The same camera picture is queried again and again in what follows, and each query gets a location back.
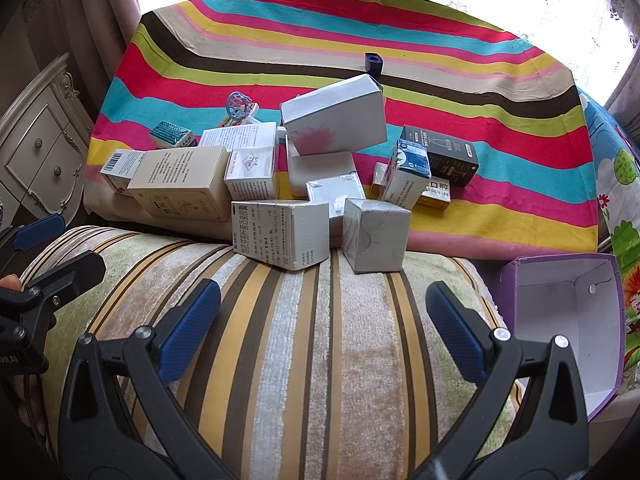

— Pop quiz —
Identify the small white yellow box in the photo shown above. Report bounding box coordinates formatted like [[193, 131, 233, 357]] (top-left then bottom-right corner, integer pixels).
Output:
[[371, 162, 397, 194]]

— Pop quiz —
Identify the blue lattice toy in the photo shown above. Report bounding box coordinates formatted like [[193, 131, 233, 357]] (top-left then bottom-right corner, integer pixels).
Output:
[[220, 90, 261, 127]]

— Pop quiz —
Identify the white barcode box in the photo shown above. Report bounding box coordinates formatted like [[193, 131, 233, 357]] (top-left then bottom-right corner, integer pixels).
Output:
[[99, 148, 147, 194]]

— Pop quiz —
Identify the white ornate nightstand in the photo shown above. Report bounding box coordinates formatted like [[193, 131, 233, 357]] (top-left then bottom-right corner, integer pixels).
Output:
[[0, 52, 97, 233]]

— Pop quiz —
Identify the white box with black text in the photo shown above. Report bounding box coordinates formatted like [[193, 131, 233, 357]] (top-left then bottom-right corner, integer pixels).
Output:
[[199, 121, 289, 152]]

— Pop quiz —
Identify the crumpled white box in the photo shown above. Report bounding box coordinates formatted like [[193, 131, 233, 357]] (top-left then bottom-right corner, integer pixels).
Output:
[[305, 172, 368, 229]]

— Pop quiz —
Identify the gold box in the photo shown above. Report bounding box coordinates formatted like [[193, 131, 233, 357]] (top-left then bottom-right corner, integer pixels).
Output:
[[416, 180, 454, 212]]

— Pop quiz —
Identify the purple cardboard box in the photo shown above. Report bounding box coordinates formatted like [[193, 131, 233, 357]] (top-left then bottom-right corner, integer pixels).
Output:
[[492, 252, 627, 422]]

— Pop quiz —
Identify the blue and white box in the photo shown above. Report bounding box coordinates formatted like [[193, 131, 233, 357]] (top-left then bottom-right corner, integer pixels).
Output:
[[382, 138, 433, 211]]

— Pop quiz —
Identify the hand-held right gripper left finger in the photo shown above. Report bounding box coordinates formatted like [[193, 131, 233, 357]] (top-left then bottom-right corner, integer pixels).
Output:
[[59, 279, 236, 480]]

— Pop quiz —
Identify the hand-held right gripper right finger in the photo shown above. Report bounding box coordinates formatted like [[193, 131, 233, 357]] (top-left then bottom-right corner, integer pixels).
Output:
[[400, 281, 591, 480]]

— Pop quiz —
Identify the white box with blue logo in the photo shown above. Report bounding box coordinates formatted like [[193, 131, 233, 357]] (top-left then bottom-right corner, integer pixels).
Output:
[[230, 199, 332, 273]]

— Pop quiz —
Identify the brown curtain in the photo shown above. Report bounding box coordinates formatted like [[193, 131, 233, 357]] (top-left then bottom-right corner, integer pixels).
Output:
[[20, 0, 147, 92]]

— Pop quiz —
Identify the multicolour striped blanket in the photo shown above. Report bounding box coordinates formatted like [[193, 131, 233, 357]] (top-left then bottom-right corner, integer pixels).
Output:
[[82, 0, 601, 257]]

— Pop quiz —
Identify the tall cream box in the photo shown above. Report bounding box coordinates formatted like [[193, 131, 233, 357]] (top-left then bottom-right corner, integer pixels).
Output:
[[126, 145, 233, 222]]

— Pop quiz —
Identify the cartoon printed bedsheet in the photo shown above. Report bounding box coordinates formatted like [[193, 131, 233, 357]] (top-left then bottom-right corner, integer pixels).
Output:
[[577, 85, 640, 378]]

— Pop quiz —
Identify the grey curtain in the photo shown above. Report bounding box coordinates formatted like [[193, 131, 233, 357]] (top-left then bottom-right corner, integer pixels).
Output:
[[602, 42, 640, 112]]

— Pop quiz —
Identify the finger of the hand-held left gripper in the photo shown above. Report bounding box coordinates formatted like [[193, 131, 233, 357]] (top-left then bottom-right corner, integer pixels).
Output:
[[10, 250, 107, 342], [0, 213, 67, 257]]

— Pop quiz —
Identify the white box with red logo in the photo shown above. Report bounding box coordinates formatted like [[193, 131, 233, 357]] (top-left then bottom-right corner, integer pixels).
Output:
[[224, 145, 279, 201]]

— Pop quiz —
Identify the teal green box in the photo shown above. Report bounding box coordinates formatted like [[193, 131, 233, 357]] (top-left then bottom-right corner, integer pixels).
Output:
[[149, 120, 198, 149]]

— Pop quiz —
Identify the grey white cube box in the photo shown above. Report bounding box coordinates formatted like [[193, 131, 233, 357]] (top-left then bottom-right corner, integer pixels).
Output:
[[341, 197, 413, 275]]

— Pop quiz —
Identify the large white box pink print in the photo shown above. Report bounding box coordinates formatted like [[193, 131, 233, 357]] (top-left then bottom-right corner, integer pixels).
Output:
[[279, 73, 389, 157]]

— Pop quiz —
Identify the striped plush cushion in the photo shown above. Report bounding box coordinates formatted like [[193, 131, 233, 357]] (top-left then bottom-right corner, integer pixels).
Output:
[[20, 225, 532, 480]]

